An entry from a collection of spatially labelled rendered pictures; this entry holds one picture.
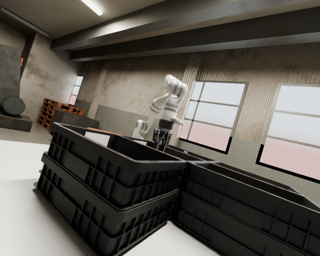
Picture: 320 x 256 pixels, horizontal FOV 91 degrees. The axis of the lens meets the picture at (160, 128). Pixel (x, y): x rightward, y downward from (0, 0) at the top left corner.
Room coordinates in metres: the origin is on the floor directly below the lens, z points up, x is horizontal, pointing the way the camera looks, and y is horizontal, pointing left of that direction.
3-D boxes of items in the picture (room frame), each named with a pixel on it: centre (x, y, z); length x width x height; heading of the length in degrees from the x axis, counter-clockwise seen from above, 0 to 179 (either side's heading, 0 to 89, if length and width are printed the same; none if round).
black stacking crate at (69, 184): (0.56, 0.11, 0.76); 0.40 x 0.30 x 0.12; 58
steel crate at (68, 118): (4.87, 2.51, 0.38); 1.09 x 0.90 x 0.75; 142
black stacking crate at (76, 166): (0.56, 0.11, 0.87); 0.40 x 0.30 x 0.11; 58
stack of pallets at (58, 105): (5.81, 3.61, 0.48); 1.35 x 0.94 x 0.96; 52
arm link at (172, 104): (0.78, -0.03, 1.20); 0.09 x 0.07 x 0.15; 99
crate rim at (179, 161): (0.56, 0.11, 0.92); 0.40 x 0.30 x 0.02; 58
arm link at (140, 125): (1.29, 0.15, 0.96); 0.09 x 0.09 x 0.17; 28
